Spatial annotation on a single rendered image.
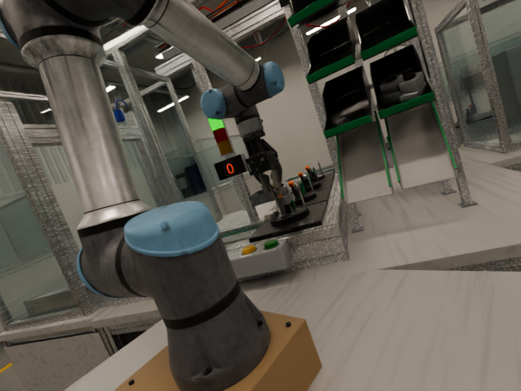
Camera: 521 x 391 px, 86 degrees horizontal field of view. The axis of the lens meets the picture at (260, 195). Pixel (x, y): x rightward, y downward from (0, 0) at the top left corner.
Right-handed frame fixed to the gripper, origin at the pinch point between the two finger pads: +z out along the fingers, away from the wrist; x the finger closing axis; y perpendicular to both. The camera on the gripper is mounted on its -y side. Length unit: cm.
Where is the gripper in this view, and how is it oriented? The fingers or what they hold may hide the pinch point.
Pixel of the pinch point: (276, 194)
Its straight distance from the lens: 90.5
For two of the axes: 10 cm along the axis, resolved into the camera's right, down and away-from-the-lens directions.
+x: 9.0, -2.8, -3.4
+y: -2.9, 2.2, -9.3
